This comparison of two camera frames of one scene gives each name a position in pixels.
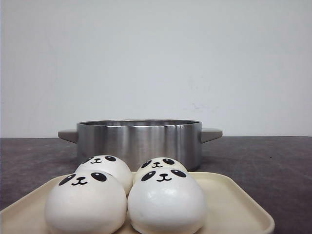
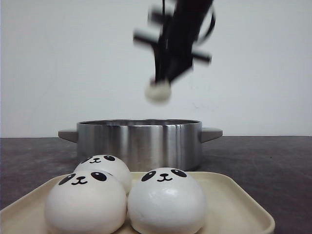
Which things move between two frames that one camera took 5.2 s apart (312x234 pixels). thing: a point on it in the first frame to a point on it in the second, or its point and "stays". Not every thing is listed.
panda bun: [160, 162] to [159, 92]
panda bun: [86, 202] stays
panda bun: [165, 201] stays
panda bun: [111, 165] stays
